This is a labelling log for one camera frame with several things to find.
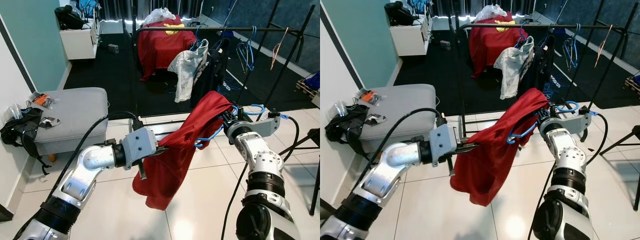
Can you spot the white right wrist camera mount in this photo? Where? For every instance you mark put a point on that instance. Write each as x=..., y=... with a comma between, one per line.
x=271, y=125
x=582, y=121

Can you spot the white shirt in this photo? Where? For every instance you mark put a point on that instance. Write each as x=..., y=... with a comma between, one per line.
x=512, y=67
x=187, y=70

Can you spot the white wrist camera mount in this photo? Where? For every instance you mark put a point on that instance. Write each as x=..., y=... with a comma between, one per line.
x=140, y=144
x=271, y=125
x=582, y=121
x=444, y=142

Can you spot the navy shirt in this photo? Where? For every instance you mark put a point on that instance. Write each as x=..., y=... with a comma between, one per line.
x=542, y=70
x=215, y=75

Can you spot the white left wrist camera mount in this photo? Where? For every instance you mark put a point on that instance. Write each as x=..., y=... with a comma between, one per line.
x=140, y=144
x=444, y=142

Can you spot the clear packet with dark card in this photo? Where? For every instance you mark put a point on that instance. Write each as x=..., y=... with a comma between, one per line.
x=375, y=119
x=49, y=122

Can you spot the small wooden slat stand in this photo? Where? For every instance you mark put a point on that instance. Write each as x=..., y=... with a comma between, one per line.
x=306, y=90
x=632, y=89

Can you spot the dark pleated curtain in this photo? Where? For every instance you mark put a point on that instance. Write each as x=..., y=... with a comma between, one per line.
x=150, y=7
x=480, y=6

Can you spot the black metal clothes rack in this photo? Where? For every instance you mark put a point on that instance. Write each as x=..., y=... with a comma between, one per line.
x=540, y=26
x=215, y=29

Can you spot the small grey box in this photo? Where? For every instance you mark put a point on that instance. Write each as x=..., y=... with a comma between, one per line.
x=113, y=48
x=445, y=44

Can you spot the red draped cloth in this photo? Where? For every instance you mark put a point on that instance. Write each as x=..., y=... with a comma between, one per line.
x=492, y=47
x=160, y=50

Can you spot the pale blue plastic hanger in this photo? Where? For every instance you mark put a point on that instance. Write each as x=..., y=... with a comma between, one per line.
x=227, y=87

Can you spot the white cabinet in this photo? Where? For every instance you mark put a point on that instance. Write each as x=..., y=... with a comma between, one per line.
x=77, y=42
x=407, y=40

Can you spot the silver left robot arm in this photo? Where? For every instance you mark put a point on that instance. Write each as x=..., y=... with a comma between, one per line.
x=75, y=180
x=385, y=175

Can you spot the blue bag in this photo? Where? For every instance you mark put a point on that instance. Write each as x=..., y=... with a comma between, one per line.
x=89, y=6
x=420, y=5

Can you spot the red shirt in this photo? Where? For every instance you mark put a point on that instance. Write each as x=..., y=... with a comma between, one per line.
x=487, y=160
x=170, y=160

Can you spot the black bag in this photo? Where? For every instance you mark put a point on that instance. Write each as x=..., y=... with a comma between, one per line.
x=345, y=127
x=20, y=132
x=69, y=19
x=397, y=15

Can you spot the pink plastic hanger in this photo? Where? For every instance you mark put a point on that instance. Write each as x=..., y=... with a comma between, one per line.
x=277, y=50
x=601, y=47

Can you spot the clear plastic cup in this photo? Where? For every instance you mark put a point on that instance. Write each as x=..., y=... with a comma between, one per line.
x=341, y=108
x=15, y=111

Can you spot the orange black package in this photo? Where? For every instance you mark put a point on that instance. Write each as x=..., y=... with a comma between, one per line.
x=369, y=96
x=42, y=100

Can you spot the white plastic bag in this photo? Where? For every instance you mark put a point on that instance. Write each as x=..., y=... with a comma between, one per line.
x=491, y=12
x=159, y=16

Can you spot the yellow cloth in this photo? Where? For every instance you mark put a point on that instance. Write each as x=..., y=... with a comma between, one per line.
x=505, y=26
x=175, y=28

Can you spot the blue plastic item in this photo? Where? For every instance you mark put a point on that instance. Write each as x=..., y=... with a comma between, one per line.
x=312, y=80
x=636, y=80

